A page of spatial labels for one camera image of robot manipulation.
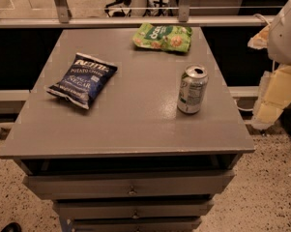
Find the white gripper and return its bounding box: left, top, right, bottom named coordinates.
left=247, top=0, right=291, bottom=130

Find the silver 7up soda can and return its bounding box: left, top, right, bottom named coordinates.
left=177, top=65, right=209, bottom=114

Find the green snack bag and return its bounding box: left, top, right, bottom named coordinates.
left=132, top=23, right=192, bottom=53

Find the grey drawer cabinet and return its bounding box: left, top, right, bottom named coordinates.
left=0, top=27, right=256, bottom=232

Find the blue Kettle chips bag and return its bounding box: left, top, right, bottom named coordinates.
left=46, top=53, right=118, bottom=109

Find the top grey drawer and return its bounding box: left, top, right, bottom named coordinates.
left=23, top=170, right=234, bottom=200

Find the grey drawer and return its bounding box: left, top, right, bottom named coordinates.
left=23, top=170, right=234, bottom=200
left=53, top=198, right=214, bottom=219
left=73, top=217, right=201, bottom=232

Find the bottom grey drawer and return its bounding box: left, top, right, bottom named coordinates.
left=73, top=217, right=201, bottom=232

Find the middle grey drawer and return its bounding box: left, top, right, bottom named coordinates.
left=53, top=198, right=214, bottom=219

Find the black shoe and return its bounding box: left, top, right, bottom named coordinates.
left=1, top=222, right=22, bottom=232

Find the metal railing frame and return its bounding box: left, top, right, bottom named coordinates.
left=0, top=0, right=275, bottom=28

